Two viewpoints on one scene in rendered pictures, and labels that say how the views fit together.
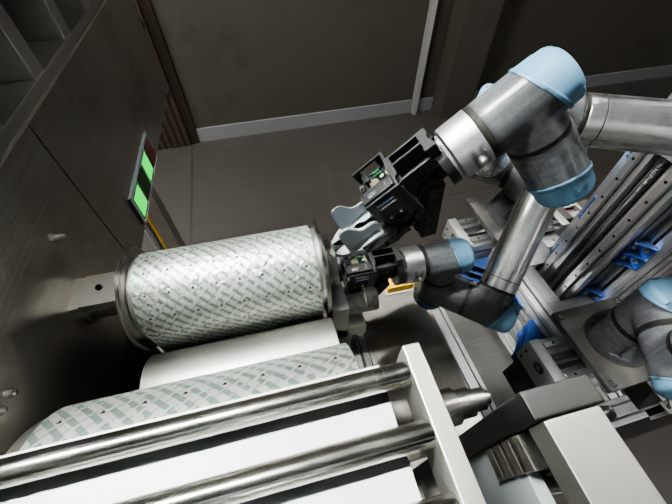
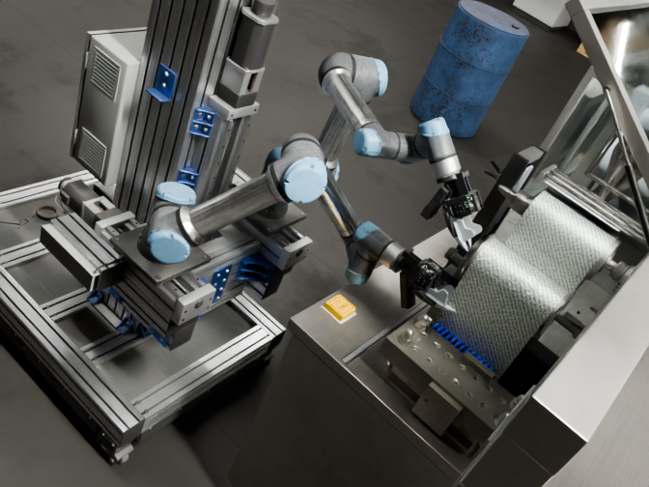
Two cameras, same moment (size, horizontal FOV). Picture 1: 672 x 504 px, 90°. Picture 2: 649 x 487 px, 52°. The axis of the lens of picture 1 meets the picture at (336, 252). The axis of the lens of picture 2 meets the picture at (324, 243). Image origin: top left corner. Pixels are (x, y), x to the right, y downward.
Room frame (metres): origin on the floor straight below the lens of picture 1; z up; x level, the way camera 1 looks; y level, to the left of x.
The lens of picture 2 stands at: (1.79, 0.72, 2.18)
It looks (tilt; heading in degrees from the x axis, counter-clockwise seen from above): 35 degrees down; 219
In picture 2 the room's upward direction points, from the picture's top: 24 degrees clockwise
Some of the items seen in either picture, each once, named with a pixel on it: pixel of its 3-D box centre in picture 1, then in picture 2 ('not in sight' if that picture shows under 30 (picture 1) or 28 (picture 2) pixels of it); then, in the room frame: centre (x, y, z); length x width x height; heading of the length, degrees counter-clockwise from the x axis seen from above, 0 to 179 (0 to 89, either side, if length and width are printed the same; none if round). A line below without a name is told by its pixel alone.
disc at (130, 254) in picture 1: (143, 298); (556, 314); (0.25, 0.27, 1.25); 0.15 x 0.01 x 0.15; 13
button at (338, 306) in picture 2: (395, 278); (339, 307); (0.52, -0.16, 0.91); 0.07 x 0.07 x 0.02; 13
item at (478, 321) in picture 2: not in sight; (482, 327); (0.34, 0.16, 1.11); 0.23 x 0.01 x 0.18; 103
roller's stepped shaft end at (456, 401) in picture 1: (458, 404); (507, 192); (0.09, -0.11, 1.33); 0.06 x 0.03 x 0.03; 103
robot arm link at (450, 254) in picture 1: (442, 259); (373, 241); (0.43, -0.22, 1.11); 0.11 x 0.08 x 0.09; 103
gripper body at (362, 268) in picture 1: (370, 270); (416, 272); (0.39, -0.07, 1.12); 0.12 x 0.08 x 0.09; 103
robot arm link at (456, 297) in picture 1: (439, 288); (360, 262); (0.42, -0.24, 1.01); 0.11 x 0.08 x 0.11; 60
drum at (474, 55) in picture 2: not in sight; (467, 70); (-2.85, -2.44, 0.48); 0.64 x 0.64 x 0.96
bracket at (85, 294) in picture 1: (96, 291); (578, 316); (0.24, 0.32, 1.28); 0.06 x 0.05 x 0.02; 103
